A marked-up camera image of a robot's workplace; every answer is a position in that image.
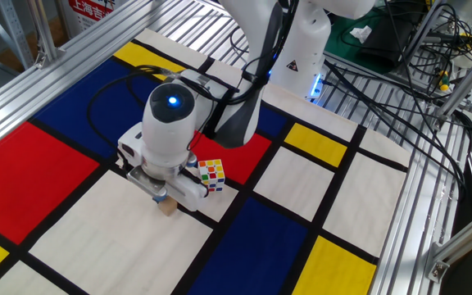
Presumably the long aluminium frame rail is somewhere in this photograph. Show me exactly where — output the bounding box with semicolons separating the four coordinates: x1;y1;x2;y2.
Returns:
0;0;204;159

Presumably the black table cable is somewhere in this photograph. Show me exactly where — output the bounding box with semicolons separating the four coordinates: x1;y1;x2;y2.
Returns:
324;59;469;197

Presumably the black camera cable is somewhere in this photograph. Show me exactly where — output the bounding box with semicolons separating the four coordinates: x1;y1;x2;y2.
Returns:
86;64;245;173

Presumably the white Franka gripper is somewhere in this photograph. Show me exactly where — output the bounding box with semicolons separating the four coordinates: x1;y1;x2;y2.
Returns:
116;125;211;213

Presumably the Rubik's cube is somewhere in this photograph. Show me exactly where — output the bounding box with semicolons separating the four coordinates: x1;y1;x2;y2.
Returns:
197;158;226;193

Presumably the grey perforated shelf upright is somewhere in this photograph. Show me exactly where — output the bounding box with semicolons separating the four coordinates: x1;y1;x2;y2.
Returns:
0;0;36;69

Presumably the small wooden block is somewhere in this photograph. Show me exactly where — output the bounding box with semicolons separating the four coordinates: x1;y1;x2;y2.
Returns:
157;197;179;217

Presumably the black bag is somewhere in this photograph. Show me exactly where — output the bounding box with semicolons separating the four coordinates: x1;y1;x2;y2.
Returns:
358;11;424;70

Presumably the crumpled white paper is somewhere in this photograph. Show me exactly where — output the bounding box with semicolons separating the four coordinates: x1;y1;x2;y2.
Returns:
349;25;373;44

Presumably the red white sign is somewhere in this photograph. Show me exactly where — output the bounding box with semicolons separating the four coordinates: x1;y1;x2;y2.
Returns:
61;0;117;33

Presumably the colour block patterned cloth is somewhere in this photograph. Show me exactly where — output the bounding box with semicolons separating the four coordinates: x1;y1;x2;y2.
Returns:
0;27;412;295

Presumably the yellow green screwdriver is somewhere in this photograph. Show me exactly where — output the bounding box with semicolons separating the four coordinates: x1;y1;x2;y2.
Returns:
438;69;452;93

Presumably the aluminium frame post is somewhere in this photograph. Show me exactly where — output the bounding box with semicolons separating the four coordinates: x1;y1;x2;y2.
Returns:
400;0;445;75
435;40;472;120
26;0;59;69

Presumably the green mat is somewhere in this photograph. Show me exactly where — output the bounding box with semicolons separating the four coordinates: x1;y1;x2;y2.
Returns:
324;7;425;75

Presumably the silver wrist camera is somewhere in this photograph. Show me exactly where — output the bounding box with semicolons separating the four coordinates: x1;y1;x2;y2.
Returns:
126;166;169;203

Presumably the aluminium beam with bracket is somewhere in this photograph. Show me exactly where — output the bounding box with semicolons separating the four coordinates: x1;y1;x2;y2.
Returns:
424;212;472;284

